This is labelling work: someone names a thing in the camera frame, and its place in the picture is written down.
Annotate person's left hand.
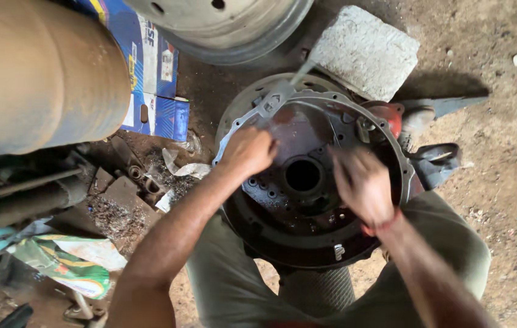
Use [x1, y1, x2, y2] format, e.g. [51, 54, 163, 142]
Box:
[219, 127, 279, 178]

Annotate red thread wristband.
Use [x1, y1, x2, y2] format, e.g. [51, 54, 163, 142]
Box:
[361, 209, 402, 237]

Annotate crumpled clear plastic wrap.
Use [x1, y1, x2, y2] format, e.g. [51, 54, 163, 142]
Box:
[162, 132, 212, 179]

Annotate rusty metal bracket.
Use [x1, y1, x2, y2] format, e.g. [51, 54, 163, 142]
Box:
[122, 162, 164, 206]

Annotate person's right hand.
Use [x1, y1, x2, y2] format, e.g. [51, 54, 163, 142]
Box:
[329, 147, 398, 228]

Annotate small white paper piece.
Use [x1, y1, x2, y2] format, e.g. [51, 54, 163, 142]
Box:
[155, 189, 175, 213]

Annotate person's olive trousers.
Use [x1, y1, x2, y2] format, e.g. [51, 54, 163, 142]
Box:
[185, 189, 492, 328]

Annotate flat grey metal blade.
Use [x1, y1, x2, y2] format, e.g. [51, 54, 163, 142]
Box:
[397, 96, 489, 120]

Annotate grey metal hand tool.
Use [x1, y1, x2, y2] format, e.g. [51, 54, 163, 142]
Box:
[63, 291, 109, 328]

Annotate black rubber piece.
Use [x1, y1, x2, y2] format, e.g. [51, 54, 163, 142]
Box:
[0, 303, 34, 328]

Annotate grey steel wheel rim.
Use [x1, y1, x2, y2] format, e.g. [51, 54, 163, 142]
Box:
[124, 0, 315, 65]

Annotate grey metal spanner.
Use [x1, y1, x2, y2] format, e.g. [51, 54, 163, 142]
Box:
[255, 59, 318, 124]

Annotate black rubber sandal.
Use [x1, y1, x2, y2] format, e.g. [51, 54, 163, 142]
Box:
[409, 142, 463, 191]

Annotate green and white sack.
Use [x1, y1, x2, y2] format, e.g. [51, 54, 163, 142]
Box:
[8, 234, 128, 300]

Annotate ribbed dark rubber cylinder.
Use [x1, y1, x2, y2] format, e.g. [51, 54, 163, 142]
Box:
[279, 265, 357, 319]

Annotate grey concrete block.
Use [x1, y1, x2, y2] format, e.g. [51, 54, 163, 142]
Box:
[308, 5, 421, 103]

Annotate dark metal clutch housing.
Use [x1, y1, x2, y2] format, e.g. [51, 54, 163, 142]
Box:
[213, 73, 425, 270]

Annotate red metal part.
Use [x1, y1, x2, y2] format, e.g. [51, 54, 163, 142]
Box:
[362, 101, 405, 139]

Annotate blue cardboard box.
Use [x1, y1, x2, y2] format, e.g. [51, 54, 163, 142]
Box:
[74, 0, 191, 142]

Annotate dirty metal axle shaft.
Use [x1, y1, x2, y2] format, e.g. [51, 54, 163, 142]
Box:
[0, 165, 89, 240]

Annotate large brown metal tank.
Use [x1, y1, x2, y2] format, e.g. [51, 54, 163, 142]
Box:
[0, 0, 131, 161]

